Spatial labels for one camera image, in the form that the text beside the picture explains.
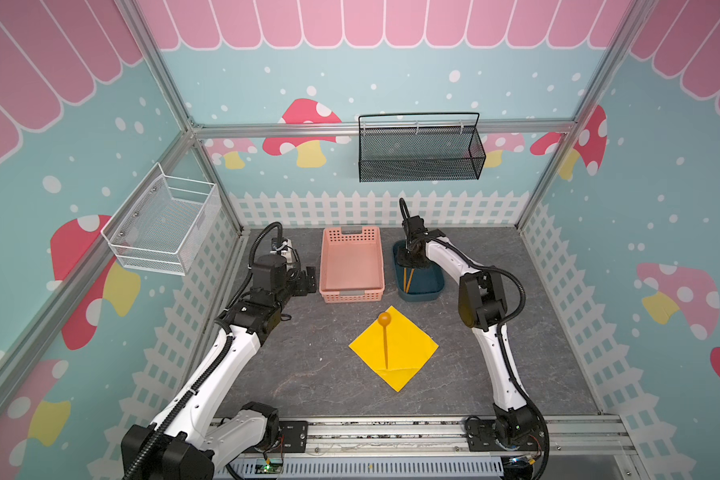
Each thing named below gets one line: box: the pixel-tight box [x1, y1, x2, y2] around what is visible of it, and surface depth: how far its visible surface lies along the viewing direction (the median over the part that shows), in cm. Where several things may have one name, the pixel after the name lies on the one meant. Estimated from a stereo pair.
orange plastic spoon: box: [378, 312, 392, 370], surface depth 96 cm
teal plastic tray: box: [392, 240, 444, 302], surface depth 106 cm
